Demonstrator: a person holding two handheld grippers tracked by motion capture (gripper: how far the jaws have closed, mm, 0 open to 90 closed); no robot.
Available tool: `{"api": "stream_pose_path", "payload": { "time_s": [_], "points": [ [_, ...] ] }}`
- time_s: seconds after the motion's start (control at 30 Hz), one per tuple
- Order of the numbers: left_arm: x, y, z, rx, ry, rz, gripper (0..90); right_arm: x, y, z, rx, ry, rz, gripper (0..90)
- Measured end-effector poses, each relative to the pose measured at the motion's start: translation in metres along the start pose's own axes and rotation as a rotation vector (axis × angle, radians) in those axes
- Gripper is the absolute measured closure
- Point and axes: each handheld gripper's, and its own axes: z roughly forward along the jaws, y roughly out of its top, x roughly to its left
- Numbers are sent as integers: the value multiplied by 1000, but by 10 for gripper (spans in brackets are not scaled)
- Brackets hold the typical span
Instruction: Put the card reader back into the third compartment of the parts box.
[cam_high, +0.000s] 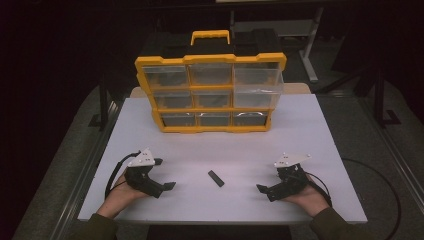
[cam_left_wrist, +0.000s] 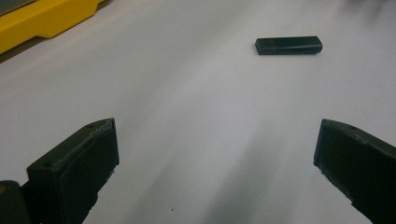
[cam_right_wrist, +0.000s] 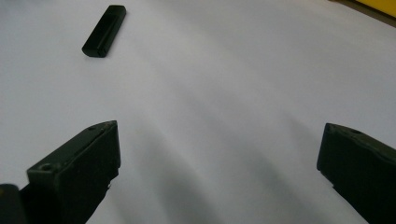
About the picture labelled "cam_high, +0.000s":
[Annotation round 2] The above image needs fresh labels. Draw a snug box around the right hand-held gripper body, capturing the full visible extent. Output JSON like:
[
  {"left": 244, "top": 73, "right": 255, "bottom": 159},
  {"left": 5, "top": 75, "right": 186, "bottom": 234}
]
[{"left": 267, "top": 152, "right": 312, "bottom": 203}]

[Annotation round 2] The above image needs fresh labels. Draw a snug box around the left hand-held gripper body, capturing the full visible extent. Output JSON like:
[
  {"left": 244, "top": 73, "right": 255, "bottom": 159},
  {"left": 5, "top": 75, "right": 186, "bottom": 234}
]
[{"left": 124, "top": 148, "right": 165, "bottom": 200}]

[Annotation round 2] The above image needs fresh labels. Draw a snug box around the small black bar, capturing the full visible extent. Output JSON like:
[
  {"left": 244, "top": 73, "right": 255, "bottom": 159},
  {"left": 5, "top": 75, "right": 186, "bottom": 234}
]
[{"left": 207, "top": 169, "right": 226, "bottom": 188}]

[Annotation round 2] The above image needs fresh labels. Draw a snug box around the pulled-out clear plastic drawer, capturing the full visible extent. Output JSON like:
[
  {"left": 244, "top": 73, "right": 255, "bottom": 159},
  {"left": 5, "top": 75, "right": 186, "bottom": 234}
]
[{"left": 233, "top": 62, "right": 285, "bottom": 95}]

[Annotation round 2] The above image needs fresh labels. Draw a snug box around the yellow and black parts organizer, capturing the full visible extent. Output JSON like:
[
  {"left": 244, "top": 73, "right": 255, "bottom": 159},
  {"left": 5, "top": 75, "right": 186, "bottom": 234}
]
[{"left": 134, "top": 29, "right": 288, "bottom": 134}]

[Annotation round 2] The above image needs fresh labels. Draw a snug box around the person's right hand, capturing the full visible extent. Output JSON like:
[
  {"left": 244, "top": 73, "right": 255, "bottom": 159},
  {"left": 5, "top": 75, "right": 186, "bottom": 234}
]
[{"left": 283, "top": 181, "right": 332, "bottom": 218}]

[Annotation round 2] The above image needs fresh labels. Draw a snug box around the person's left hand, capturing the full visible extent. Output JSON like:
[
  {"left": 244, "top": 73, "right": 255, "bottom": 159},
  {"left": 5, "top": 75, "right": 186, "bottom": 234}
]
[{"left": 96, "top": 169, "right": 148, "bottom": 220}]

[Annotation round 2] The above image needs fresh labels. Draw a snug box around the black metal stand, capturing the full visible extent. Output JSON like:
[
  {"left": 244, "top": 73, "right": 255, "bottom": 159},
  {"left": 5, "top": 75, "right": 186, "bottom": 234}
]
[
  {"left": 353, "top": 64, "right": 402, "bottom": 129},
  {"left": 87, "top": 78, "right": 113, "bottom": 132}
]

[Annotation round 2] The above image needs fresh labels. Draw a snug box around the set of clear plastic drawers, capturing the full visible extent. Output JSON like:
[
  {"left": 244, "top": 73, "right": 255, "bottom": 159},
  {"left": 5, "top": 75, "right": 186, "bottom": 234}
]
[{"left": 141, "top": 63, "right": 281, "bottom": 128}]

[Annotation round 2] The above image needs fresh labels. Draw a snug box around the grey metal stand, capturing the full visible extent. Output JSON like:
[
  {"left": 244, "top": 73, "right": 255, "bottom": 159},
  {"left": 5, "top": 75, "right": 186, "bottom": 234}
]
[{"left": 229, "top": 6, "right": 325, "bottom": 84}]

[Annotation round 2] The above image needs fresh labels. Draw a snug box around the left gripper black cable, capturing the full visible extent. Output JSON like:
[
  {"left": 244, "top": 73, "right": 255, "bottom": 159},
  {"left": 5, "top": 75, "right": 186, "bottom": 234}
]
[{"left": 104, "top": 150, "right": 142, "bottom": 200}]

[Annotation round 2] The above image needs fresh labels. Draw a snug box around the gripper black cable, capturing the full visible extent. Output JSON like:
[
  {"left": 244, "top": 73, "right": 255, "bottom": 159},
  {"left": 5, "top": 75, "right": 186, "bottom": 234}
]
[
  {"left": 104, "top": 150, "right": 142, "bottom": 200},
  {"left": 303, "top": 157, "right": 402, "bottom": 240}
]

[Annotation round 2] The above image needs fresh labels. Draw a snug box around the aluminium floor rail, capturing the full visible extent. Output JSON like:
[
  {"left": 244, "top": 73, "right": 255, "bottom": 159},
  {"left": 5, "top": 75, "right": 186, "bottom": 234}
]
[
  {"left": 358, "top": 96, "right": 424, "bottom": 201},
  {"left": 48, "top": 98, "right": 126, "bottom": 240}
]

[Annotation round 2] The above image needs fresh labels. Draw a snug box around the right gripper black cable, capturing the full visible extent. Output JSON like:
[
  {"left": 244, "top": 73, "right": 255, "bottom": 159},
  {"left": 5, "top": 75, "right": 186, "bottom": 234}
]
[{"left": 303, "top": 157, "right": 402, "bottom": 240}]

